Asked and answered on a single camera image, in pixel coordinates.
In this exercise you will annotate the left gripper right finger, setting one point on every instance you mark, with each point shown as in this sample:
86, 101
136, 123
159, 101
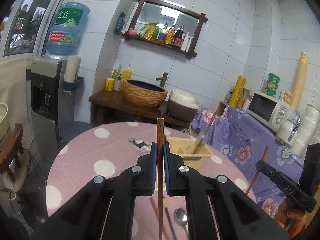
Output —
216, 207

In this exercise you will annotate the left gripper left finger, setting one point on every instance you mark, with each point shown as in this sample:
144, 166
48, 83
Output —
103, 208

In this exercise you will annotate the metal spoon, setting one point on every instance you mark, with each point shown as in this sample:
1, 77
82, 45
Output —
181, 219

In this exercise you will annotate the brown wooden chopstick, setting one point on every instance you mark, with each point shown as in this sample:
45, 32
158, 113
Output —
160, 142
264, 157
155, 209
203, 137

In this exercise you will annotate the right hand orange glove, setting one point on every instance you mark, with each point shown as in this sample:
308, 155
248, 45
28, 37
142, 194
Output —
290, 214

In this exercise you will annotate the cream plastic utensil holder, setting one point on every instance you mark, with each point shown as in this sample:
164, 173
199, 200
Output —
186, 149

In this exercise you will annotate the pink polka dot tablecloth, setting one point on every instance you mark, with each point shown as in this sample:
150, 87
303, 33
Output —
107, 151

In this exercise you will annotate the purple floral cloth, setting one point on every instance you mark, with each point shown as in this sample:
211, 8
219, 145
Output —
243, 140

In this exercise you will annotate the white paper cup stack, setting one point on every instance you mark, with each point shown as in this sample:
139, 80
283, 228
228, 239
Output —
306, 131

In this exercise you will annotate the white microwave oven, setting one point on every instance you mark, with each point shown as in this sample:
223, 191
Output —
270, 111

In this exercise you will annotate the tall beige roll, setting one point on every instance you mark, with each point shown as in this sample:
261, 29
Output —
298, 85

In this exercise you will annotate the wooden side table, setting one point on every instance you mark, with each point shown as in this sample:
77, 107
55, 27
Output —
115, 100

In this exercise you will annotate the brown white rice cooker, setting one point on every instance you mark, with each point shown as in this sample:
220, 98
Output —
182, 105

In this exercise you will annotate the wooden chair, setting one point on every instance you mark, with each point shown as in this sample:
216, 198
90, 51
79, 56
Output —
11, 150

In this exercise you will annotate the green stacked containers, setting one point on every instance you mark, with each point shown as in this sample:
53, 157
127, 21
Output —
271, 85

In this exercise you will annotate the yellow roll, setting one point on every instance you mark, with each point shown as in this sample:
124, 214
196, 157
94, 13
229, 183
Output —
239, 86

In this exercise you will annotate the woven basket sink bowl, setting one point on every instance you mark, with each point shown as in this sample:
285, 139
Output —
143, 94

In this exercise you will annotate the yellow detergent bottle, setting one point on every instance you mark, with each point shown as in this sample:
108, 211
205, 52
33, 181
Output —
126, 74

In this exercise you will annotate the water dispenser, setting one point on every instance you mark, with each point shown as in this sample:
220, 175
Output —
52, 101

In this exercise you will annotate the blue water jug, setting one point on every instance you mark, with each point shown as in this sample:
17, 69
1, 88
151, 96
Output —
66, 31

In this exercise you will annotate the wooden framed mirror shelf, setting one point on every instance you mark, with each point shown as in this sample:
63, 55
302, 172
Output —
167, 25

